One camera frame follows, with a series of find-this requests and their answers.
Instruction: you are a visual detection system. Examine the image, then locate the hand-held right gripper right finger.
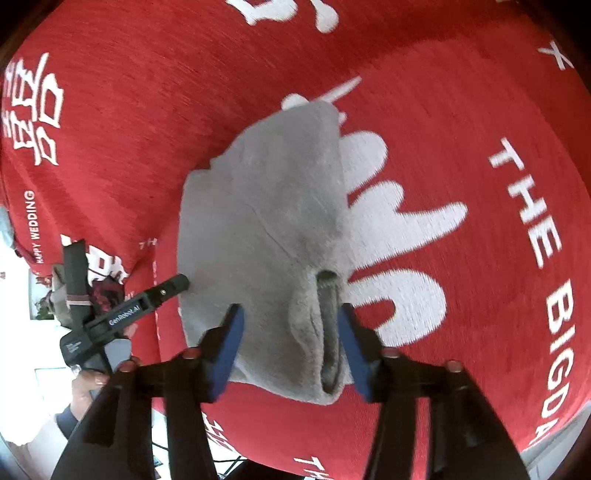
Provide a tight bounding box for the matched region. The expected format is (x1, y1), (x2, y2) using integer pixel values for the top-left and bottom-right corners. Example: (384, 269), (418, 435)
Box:
(336, 302), (532, 480)

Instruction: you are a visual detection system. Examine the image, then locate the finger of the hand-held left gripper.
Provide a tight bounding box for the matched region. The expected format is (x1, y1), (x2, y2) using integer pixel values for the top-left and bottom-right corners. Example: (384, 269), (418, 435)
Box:
(139, 274), (191, 311)
(63, 239), (92, 326)

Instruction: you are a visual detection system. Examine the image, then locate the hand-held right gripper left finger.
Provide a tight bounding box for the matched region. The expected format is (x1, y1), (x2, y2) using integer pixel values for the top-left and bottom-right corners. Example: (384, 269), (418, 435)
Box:
(51, 304), (245, 480)

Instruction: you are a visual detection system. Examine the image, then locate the grey knit sweater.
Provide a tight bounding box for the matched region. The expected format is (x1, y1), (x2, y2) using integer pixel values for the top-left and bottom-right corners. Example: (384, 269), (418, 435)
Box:
(177, 99), (358, 406)

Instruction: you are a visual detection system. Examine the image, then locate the person's left forearm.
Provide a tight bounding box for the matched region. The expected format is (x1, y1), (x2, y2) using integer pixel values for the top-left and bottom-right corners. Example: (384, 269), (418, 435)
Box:
(54, 404), (86, 440)

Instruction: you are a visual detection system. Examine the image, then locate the person's left hand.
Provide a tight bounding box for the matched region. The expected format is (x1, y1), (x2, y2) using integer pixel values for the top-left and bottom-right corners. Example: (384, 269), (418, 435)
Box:
(71, 368), (110, 420)

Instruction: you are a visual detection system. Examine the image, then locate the red printed blanket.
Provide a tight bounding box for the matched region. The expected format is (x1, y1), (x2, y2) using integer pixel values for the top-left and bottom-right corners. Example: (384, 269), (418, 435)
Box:
(0, 0), (591, 478)

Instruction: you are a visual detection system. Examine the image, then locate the black cable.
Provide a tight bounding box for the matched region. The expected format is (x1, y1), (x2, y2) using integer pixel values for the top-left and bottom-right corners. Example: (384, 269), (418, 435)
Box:
(152, 440), (246, 476)

